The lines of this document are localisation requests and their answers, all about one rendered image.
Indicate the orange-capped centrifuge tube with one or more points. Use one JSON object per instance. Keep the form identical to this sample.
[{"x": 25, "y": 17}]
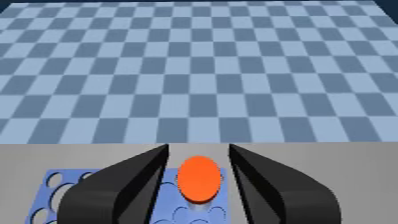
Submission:
[{"x": 199, "y": 178}]

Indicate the blue tube rack with holes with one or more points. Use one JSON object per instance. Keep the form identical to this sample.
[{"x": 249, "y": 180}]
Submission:
[{"x": 178, "y": 208}]

